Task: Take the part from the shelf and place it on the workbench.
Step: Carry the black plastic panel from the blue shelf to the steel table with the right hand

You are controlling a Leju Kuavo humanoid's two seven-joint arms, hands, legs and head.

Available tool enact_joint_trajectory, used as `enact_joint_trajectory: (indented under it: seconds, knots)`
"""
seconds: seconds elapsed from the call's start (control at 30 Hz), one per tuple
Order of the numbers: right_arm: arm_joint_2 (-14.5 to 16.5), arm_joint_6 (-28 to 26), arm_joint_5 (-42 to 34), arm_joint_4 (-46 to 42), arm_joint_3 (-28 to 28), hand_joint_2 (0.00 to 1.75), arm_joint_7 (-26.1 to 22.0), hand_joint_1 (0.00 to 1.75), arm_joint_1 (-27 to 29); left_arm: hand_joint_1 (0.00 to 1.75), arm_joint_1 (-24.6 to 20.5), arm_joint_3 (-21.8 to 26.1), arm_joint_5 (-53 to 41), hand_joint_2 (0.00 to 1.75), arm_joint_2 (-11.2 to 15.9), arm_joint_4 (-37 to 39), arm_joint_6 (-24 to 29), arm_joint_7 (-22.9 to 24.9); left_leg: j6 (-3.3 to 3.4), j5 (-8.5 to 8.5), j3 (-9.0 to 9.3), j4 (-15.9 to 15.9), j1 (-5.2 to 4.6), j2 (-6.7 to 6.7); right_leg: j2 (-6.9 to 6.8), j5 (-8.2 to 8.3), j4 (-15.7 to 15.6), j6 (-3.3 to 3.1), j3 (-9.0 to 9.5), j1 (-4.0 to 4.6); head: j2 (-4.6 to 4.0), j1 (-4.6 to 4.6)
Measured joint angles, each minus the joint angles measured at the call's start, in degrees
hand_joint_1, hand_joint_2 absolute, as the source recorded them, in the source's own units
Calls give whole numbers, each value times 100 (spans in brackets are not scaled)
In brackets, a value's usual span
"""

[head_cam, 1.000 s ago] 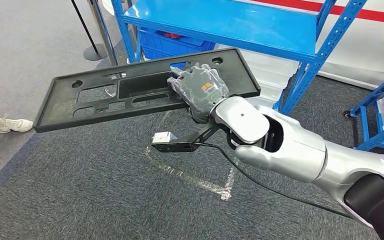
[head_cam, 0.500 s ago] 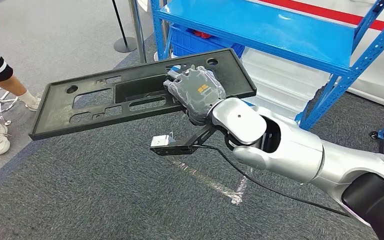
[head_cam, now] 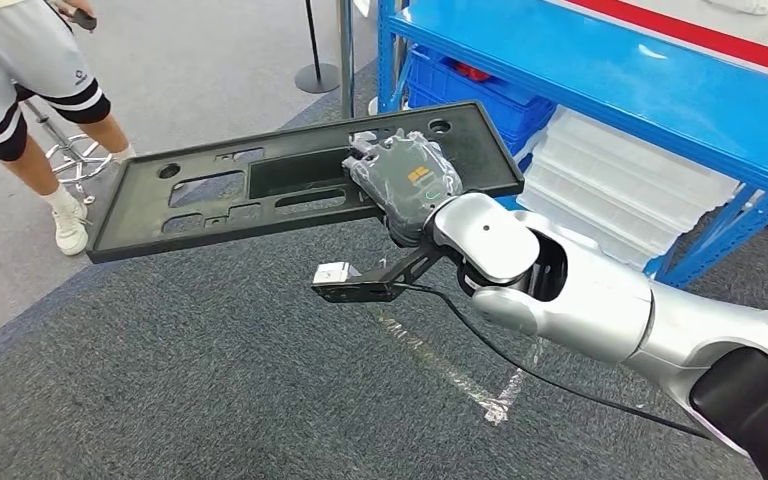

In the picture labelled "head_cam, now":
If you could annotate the person's hand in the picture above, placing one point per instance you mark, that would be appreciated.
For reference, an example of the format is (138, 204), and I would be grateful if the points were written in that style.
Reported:
(69, 5)

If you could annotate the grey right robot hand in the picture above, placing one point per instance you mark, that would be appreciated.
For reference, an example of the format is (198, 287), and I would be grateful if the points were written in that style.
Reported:
(410, 185)

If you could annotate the black handheld device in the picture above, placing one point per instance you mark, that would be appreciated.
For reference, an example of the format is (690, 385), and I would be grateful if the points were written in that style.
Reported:
(84, 21)

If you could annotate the black plastic panel part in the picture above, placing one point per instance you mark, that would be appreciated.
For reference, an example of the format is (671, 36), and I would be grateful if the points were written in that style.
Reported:
(132, 232)

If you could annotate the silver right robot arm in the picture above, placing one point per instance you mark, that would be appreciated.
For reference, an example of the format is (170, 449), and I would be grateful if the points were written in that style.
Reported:
(596, 311)

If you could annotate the blue metal shelf rack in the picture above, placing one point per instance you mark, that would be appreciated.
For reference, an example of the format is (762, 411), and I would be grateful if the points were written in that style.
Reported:
(622, 86)

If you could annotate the person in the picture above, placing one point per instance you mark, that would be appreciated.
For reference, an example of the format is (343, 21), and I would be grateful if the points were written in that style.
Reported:
(20, 60)

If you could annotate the blue plastic crate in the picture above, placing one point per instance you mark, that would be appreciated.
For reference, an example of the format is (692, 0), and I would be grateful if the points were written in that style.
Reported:
(477, 99)

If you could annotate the chrome stool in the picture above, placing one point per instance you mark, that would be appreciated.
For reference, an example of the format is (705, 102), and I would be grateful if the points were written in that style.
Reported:
(49, 129)

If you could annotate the red item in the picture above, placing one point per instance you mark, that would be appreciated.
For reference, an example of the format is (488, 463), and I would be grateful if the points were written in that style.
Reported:
(471, 70)

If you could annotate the clear shiny tape strip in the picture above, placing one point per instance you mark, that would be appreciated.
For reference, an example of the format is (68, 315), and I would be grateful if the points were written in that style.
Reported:
(516, 387)
(450, 374)

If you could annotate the stack of white trays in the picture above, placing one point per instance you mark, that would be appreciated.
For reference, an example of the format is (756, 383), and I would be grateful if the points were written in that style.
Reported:
(622, 192)

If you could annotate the black camera bracket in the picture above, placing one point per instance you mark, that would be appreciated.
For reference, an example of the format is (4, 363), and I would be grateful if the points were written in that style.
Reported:
(371, 289)

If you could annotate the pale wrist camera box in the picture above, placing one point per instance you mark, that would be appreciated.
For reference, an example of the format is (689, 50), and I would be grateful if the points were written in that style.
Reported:
(334, 273)

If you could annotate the black-base stanchion post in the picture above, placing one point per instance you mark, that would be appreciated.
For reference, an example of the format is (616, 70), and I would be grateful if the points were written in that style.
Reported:
(318, 78)

